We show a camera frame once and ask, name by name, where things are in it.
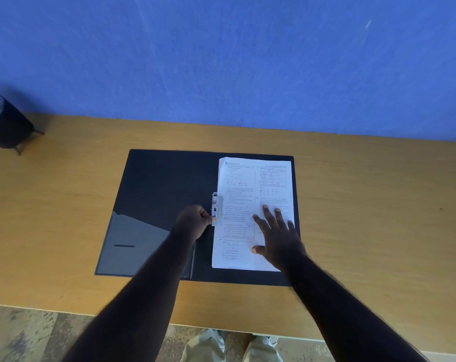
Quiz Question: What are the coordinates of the person's left leg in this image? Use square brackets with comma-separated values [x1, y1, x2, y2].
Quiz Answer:
[180, 329, 226, 362]

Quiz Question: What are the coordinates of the black open file folder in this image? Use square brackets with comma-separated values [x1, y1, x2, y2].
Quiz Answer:
[95, 149, 301, 287]

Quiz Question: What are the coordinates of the person's left hand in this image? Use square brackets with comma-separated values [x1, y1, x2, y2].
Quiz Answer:
[171, 205, 217, 243]

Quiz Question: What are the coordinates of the white printed paper sheet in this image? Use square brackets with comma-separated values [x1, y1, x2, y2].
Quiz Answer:
[212, 157, 295, 272]

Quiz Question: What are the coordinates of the person's right leg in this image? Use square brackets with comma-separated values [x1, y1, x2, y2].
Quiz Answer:
[242, 334, 284, 362]

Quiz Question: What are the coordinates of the metal folder clip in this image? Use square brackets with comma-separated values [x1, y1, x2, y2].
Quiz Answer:
[211, 192, 224, 225]

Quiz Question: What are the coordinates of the person's right hand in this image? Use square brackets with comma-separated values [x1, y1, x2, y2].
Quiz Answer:
[251, 206, 308, 271]

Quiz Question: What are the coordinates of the person's left forearm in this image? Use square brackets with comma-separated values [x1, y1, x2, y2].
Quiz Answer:
[62, 231, 197, 362]

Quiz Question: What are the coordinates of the black round container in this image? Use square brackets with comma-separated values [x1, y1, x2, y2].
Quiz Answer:
[0, 93, 45, 156]

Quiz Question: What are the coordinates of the person's leg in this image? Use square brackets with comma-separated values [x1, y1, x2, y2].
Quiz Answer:
[180, 329, 226, 362]
[242, 334, 284, 362]

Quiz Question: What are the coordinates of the person's right forearm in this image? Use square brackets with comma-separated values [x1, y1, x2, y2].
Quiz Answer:
[279, 254, 429, 362]

